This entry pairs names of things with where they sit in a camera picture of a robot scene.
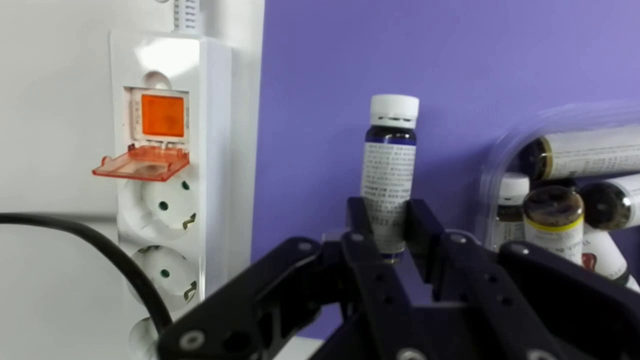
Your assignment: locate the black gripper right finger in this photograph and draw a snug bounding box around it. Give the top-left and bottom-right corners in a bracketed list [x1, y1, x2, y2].
[404, 195, 640, 360]

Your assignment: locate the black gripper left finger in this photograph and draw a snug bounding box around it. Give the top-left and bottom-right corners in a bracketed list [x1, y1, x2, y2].
[155, 195, 429, 360]

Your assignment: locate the dark vial with white cap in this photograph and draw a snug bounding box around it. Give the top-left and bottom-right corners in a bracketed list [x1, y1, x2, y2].
[360, 91, 421, 260]

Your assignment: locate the clear plastic box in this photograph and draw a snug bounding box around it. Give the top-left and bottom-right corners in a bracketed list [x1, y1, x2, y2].
[476, 99, 640, 295]

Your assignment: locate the small labelled vial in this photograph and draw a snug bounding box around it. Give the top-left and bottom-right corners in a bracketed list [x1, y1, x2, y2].
[518, 123, 640, 183]
[494, 171, 533, 250]
[578, 171, 640, 234]
[521, 183, 587, 266]
[579, 224, 640, 293]

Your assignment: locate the white power strip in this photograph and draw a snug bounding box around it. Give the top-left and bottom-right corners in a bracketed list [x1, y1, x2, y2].
[108, 0, 267, 360]

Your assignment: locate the purple mat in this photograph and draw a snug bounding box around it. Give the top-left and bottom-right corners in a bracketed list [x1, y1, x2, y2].
[250, 0, 640, 342]

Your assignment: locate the black power cable with plug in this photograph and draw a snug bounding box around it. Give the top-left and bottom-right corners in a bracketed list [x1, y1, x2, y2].
[0, 210, 175, 336]

